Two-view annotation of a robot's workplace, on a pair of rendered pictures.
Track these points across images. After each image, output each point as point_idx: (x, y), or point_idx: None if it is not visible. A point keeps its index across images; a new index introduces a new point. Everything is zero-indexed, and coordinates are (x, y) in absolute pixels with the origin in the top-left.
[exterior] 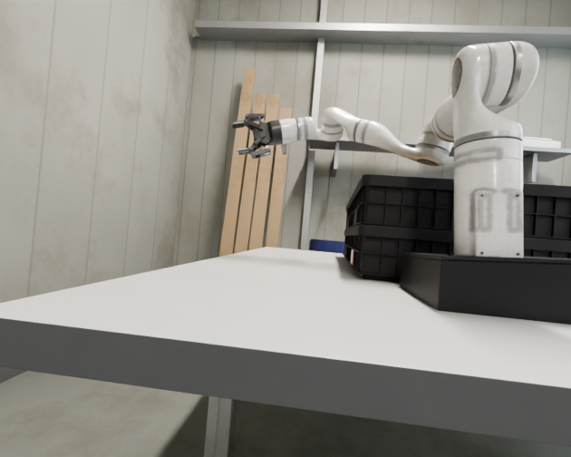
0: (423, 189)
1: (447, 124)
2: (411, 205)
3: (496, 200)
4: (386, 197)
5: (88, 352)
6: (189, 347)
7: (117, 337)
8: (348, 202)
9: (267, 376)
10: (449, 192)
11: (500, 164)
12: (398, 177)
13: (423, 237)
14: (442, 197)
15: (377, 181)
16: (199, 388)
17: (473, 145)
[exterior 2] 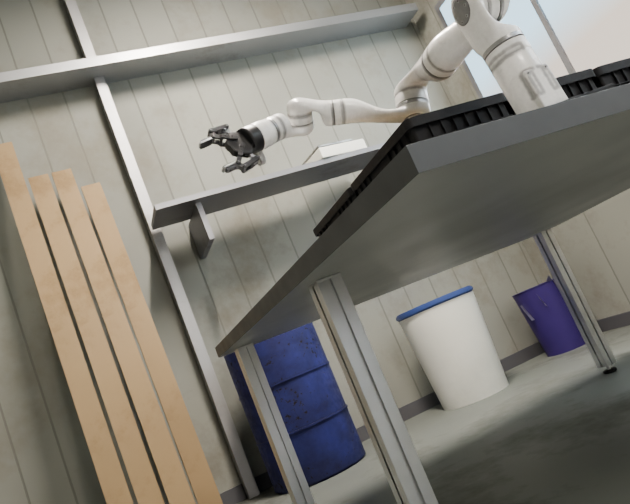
0: (453, 116)
1: (445, 60)
2: (453, 131)
3: (537, 73)
4: (432, 131)
5: (486, 136)
6: (528, 114)
7: (495, 123)
8: (329, 211)
9: (565, 114)
10: (471, 113)
11: (526, 51)
12: (432, 112)
13: None
14: (469, 118)
15: (419, 121)
16: (543, 131)
17: (503, 46)
